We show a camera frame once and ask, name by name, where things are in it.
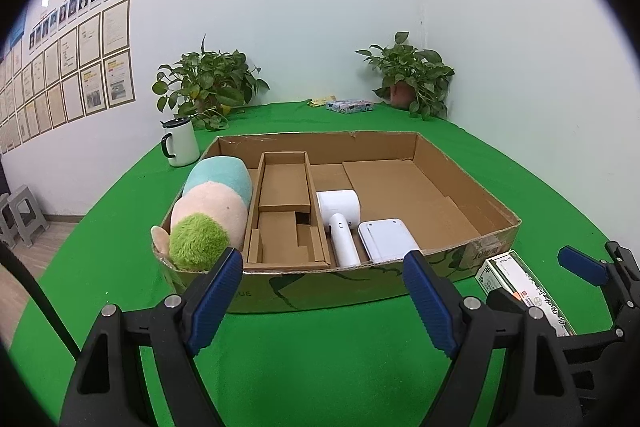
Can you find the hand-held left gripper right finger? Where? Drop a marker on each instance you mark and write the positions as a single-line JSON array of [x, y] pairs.
[[430, 302]]

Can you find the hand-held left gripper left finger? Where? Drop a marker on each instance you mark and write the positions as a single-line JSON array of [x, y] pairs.
[[220, 292]]

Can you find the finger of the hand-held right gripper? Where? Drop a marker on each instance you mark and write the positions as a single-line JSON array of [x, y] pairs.
[[505, 300], [582, 264]]

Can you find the white medicine box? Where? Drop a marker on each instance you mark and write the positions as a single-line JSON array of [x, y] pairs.
[[505, 269]]

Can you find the pastel caterpillar plush toy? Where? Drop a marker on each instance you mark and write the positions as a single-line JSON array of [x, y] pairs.
[[215, 207]]

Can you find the large cardboard tray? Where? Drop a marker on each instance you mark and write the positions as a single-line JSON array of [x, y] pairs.
[[400, 187]]

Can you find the white hair dryer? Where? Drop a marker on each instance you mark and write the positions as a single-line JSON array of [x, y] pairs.
[[340, 207]]

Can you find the green tablecloth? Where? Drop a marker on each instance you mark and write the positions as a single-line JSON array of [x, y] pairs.
[[310, 357]]

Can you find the white mug with black lid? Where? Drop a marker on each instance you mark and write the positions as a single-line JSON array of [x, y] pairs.
[[182, 144]]

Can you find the grey plastic stool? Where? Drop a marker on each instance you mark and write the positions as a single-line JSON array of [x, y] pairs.
[[27, 212], [5, 222]]

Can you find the tissue pack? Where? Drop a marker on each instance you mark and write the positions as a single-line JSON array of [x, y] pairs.
[[350, 106]]

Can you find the yellow cloth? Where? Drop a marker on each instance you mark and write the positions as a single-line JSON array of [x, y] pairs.
[[320, 102]]

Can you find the potted pothos plant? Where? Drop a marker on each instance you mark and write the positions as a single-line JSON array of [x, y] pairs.
[[210, 77]]

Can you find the potted plant terracotta pot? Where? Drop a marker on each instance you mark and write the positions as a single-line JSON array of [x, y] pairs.
[[405, 72]]

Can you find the wall of framed certificates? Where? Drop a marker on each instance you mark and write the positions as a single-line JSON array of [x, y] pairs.
[[92, 82]]

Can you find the blue wall poster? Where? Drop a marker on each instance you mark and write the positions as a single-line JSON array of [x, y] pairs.
[[17, 27]]

